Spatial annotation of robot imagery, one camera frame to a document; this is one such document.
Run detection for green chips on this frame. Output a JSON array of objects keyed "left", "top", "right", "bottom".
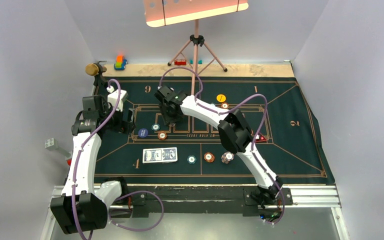
[{"left": 151, "top": 123, "right": 161, "bottom": 132}]

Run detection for red chips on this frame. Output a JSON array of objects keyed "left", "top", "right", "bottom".
[
  {"left": 220, "top": 102, "right": 229, "bottom": 110},
  {"left": 157, "top": 131, "right": 168, "bottom": 140}
]

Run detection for green poker chip stack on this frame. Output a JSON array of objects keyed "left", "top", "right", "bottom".
[{"left": 187, "top": 155, "right": 197, "bottom": 164}]

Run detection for red yellow poker chip stack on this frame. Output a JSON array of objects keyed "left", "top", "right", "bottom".
[{"left": 203, "top": 152, "right": 215, "bottom": 163}]

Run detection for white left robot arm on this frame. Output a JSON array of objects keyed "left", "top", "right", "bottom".
[{"left": 50, "top": 90, "right": 135, "bottom": 235}]

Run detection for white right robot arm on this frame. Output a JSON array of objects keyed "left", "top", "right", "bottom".
[{"left": 154, "top": 85, "right": 282, "bottom": 204}]

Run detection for blue round blind button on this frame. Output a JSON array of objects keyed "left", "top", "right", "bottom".
[{"left": 137, "top": 128, "right": 149, "bottom": 138}]

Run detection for red toy block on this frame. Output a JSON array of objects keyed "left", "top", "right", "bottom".
[{"left": 174, "top": 59, "right": 187, "bottom": 66}]

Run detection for teal toy block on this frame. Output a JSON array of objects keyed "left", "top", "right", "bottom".
[{"left": 189, "top": 59, "right": 203, "bottom": 65}]

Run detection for yellow round dealer button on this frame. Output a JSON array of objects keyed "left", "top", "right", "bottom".
[{"left": 216, "top": 94, "right": 227, "bottom": 103}]

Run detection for pink tripod music stand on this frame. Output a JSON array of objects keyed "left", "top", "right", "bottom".
[{"left": 143, "top": 0, "right": 249, "bottom": 93}]

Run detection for blue playing card deck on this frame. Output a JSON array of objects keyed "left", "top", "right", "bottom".
[{"left": 142, "top": 147, "right": 178, "bottom": 164}]

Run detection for dark green poker mat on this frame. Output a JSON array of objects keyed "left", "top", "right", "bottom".
[{"left": 94, "top": 76, "right": 335, "bottom": 185}]

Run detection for colourful toy block car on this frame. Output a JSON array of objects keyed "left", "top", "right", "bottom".
[{"left": 113, "top": 55, "right": 127, "bottom": 71}]

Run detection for grey toy brick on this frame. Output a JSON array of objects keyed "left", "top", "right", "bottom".
[{"left": 44, "top": 138, "right": 71, "bottom": 158}]

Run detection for red triangular card marker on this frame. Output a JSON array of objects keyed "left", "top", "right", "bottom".
[{"left": 255, "top": 133, "right": 268, "bottom": 143}]

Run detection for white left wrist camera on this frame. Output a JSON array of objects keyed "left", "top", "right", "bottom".
[{"left": 106, "top": 86, "right": 129, "bottom": 112}]

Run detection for aluminium frame rail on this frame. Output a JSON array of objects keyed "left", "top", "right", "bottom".
[{"left": 39, "top": 184, "right": 351, "bottom": 240}]

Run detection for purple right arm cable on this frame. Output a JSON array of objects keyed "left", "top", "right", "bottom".
[{"left": 158, "top": 66, "right": 286, "bottom": 226}]

